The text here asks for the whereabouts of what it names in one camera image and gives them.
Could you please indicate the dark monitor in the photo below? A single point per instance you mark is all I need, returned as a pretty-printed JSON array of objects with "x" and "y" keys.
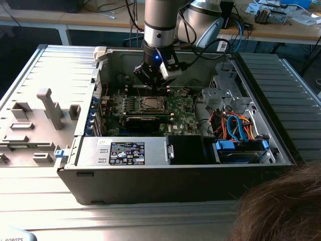
[{"x": 42, "y": 5}]

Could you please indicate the green motherboard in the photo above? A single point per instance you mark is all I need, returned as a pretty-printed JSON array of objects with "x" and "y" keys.
[{"x": 183, "y": 113}]

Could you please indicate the wooden desk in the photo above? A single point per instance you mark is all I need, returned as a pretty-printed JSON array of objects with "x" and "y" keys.
[{"x": 82, "y": 18}]

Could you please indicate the beige plastic clip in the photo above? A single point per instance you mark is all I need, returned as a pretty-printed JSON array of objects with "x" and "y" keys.
[{"x": 100, "y": 52}]

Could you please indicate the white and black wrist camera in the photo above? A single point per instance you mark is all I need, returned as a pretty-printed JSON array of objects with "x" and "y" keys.
[{"x": 170, "y": 71}]

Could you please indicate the graphics card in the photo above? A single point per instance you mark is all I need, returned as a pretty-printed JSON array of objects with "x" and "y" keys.
[{"x": 141, "y": 124}]

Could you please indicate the silver metal drive cage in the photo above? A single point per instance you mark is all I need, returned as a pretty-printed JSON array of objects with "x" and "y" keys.
[{"x": 218, "y": 94}]

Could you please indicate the blue disk carrier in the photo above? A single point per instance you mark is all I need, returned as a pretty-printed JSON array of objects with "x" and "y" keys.
[{"x": 225, "y": 145}]

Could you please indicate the blue case latch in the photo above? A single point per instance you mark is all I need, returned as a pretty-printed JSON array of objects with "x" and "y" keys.
[{"x": 59, "y": 153}]

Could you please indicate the CPU cooler with fins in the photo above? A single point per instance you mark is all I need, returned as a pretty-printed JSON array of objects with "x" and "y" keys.
[{"x": 262, "y": 16}]

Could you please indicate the black plastic shroud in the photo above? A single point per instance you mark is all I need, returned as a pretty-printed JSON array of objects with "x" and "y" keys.
[{"x": 185, "y": 150}]

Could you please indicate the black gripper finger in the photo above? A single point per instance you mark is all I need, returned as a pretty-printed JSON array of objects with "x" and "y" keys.
[
  {"x": 143, "y": 74},
  {"x": 159, "y": 82}
]

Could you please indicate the pale teach pendant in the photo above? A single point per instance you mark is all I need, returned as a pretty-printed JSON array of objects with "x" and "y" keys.
[{"x": 15, "y": 236}]

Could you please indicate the clear plastic bag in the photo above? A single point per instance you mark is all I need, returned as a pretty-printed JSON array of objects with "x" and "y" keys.
[{"x": 306, "y": 18}]

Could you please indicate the blue plastic box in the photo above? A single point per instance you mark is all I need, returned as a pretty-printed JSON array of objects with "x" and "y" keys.
[{"x": 296, "y": 2}]

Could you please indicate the black box on desk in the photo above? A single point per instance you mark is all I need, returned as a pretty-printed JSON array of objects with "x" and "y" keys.
[{"x": 227, "y": 15}]

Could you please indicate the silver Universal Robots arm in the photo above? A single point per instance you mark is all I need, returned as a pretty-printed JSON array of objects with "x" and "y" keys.
[{"x": 159, "y": 15}]

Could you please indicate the grey power supply unit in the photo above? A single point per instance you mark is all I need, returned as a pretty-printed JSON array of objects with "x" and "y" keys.
[{"x": 90, "y": 150}]

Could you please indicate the person's brown-haired head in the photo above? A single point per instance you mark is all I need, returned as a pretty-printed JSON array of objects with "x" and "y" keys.
[{"x": 281, "y": 206}]

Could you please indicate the grey parts rack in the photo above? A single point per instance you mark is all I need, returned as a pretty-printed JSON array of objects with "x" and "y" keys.
[{"x": 30, "y": 120}]

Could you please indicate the white barcode tag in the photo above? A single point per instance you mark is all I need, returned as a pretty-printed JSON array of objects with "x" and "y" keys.
[{"x": 222, "y": 46}]

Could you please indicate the black open PC case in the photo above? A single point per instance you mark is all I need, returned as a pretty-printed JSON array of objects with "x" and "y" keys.
[{"x": 163, "y": 183}]

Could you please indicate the grey metal drive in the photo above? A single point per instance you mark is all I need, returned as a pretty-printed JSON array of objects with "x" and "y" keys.
[{"x": 278, "y": 17}]

